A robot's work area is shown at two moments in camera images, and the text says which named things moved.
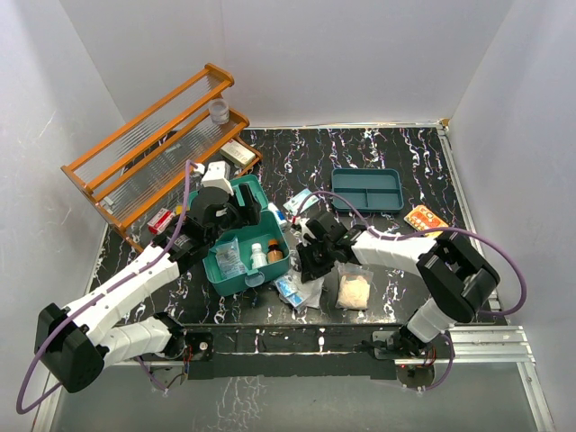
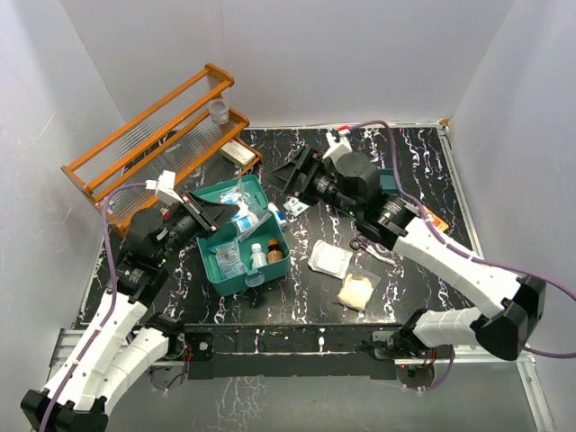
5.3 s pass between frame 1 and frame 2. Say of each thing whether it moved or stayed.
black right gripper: moved
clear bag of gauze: moved
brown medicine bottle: stayed
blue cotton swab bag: stayed
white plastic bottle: stayed
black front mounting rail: stayed
